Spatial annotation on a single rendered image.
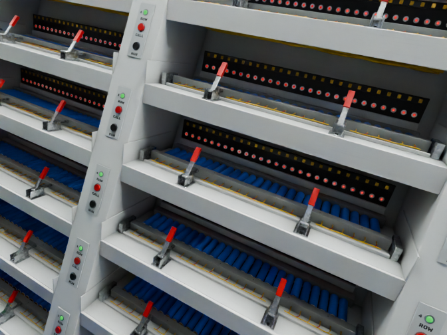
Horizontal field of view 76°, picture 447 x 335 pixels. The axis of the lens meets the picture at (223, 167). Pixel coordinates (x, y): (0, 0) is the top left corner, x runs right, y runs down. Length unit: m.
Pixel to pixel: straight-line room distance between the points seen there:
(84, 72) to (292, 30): 0.51
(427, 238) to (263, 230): 0.27
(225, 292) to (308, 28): 0.55
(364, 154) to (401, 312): 0.27
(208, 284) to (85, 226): 0.34
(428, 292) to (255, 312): 0.31
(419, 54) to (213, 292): 0.58
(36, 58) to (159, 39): 0.38
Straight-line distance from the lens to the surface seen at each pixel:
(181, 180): 0.64
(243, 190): 0.64
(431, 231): 0.57
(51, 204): 0.92
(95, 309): 0.87
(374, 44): 0.60
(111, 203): 0.74
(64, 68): 0.88
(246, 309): 0.65
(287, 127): 0.56
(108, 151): 0.74
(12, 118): 1.01
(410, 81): 0.79
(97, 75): 0.80
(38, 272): 0.99
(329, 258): 0.57
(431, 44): 0.60
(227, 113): 0.59
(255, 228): 0.58
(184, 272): 0.69
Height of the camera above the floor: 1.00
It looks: 6 degrees down
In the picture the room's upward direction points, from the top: 18 degrees clockwise
